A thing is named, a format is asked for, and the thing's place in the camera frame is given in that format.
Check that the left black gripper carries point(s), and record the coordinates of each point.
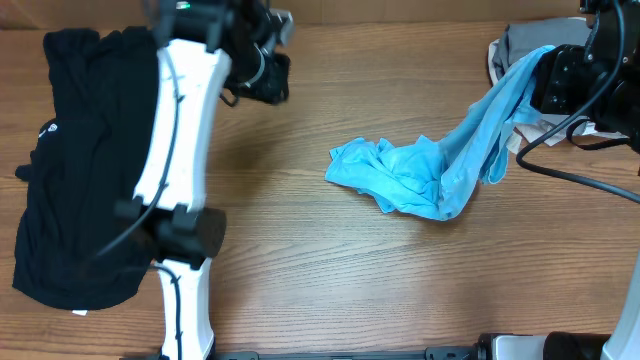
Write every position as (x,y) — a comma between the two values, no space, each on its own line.
(271,88)

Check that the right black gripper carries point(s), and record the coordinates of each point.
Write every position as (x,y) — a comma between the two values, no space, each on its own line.
(558,75)

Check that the light blue t-shirt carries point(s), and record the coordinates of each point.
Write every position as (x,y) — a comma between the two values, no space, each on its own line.
(436,179)

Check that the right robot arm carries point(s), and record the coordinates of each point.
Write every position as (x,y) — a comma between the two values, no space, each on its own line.
(613,108)

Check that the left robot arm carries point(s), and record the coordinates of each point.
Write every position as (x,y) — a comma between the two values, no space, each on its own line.
(209,52)

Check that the black t-shirt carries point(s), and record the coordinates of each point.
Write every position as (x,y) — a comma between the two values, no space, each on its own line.
(88,157)

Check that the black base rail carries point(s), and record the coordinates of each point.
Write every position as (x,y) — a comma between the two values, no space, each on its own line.
(475,352)

